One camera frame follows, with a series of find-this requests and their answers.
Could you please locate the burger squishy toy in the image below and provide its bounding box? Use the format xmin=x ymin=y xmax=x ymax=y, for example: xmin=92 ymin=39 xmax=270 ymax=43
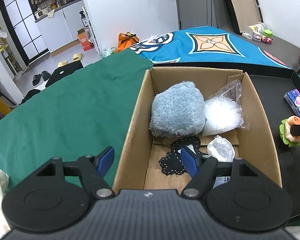
xmin=279 ymin=115 xmax=300 ymax=147

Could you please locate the small clear bag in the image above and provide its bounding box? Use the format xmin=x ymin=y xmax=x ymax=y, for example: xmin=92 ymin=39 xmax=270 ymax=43
xmin=207 ymin=135 xmax=235 ymax=163

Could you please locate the blue tissue pack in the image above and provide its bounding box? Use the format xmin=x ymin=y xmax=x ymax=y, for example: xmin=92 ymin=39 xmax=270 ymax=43
xmin=284 ymin=89 xmax=300 ymax=118

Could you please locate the brown cardboard box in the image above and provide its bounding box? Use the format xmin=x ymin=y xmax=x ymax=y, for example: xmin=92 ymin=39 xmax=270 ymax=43
xmin=113 ymin=67 xmax=282 ymax=192

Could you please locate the white bead bag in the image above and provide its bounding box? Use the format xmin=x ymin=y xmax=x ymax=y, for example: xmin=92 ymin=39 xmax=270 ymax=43
xmin=202 ymin=80 xmax=250 ymax=136

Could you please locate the grey plush toy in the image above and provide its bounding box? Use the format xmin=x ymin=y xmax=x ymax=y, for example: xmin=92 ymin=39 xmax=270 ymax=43
xmin=149 ymin=81 xmax=206 ymax=138

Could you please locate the black tray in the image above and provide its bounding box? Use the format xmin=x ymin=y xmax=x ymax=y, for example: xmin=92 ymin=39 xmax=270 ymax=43
xmin=152 ymin=60 xmax=300 ymax=222

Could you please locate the green cloth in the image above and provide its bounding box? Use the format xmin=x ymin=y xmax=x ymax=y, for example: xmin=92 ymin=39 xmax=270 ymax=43
xmin=0 ymin=49 xmax=153 ymax=186

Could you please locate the grey low platform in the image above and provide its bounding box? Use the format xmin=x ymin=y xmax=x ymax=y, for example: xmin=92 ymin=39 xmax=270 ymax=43
xmin=236 ymin=34 xmax=300 ymax=72

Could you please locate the green lidded cup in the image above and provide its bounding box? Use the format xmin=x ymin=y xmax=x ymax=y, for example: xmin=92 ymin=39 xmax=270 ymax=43
xmin=263 ymin=29 xmax=273 ymax=38

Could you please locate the black chair back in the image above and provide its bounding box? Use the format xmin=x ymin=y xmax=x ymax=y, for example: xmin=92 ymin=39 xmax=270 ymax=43
xmin=45 ymin=61 xmax=83 ymax=88

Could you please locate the black slippers pair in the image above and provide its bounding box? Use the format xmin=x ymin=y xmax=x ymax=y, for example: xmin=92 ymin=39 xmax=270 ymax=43
xmin=32 ymin=70 xmax=51 ymax=86

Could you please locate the white jar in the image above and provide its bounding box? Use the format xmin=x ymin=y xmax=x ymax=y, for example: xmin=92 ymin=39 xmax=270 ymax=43
xmin=247 ymin=22 xmax=268 ymax=34

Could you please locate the yellow slippers pair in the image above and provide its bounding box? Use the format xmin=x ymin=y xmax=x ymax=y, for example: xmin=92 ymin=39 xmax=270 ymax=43
xmin=57 ymin=52 xmax=83 ymax=68

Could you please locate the blue patterned blanket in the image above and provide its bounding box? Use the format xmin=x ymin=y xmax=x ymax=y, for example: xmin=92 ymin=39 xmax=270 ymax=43
xmin=130 ymin=26 xmax=294 ymax=78

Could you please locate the orange bag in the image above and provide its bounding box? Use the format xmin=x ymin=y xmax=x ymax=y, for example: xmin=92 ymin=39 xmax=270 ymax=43
xmin=117 ymin=32 xmax=139 ymax=52

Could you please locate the orange cardboard carton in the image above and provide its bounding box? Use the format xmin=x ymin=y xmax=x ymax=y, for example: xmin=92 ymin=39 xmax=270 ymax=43
xmin=77 ymin=28 xmax=94 ymax=51

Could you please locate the framed brown board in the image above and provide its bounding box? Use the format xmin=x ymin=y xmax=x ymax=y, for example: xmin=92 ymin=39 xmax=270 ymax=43
xmin=225 ymin=0 xmax=263 ymax=34

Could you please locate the white kitchen cabinet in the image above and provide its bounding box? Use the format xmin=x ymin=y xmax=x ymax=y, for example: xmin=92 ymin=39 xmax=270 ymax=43
xmin=29 ymin=0 xmax=84 ymax=54

